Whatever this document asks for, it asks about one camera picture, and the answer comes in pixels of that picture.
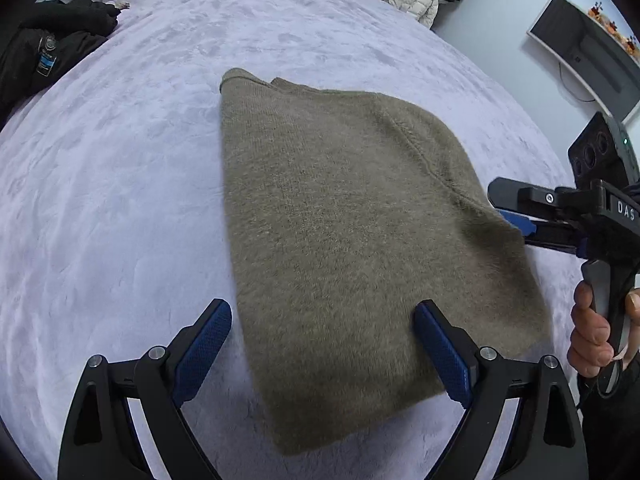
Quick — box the lavender fleece blanket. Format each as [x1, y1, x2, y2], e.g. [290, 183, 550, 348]
[0, 0, 587, 480]

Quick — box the olive knit sweater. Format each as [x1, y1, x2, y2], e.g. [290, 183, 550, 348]
[219, 67, 554, 457]

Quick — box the wall-mounted television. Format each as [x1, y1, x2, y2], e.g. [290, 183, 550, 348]
[526, 0, 640, 124]

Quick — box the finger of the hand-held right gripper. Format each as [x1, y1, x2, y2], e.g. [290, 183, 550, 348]
[497, 210, 588, 257]
[487, 176, 601, 222]

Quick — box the person's right forearm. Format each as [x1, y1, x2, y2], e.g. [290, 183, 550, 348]
[576, 360, 640, 480]

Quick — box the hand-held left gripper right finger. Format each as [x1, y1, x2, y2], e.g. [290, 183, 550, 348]
[412, 299, 590, 480]

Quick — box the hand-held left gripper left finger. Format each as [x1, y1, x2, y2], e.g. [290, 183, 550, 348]
[57, 298, 233, 480]

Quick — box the person's right hand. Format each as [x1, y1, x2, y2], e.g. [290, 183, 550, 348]
[570, 280, 640, 378]

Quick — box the black jacket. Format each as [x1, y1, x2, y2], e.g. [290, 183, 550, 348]
[0, 0, 121, 122]

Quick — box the black television cable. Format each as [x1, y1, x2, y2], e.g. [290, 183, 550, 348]
[558, 60, 597, 104]

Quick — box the orange flower decoration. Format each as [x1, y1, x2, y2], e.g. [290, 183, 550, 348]
[585, 0, 640, 63]

